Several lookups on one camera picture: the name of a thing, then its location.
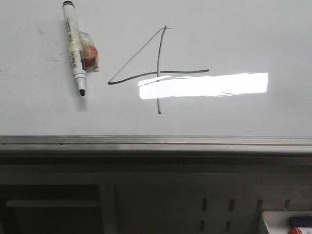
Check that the grey perforated metal panel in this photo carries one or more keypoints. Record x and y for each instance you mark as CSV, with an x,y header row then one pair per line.
x,y
149,196

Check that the white plastic marker tray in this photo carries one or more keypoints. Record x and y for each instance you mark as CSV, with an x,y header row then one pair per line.
x,y
277,222

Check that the red capped marker in tray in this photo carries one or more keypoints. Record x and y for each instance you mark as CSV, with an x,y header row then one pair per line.
x,y
295,230

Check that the white whiteboard with metal frame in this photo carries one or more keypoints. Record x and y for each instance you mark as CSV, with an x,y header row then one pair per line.
x,y
174,75

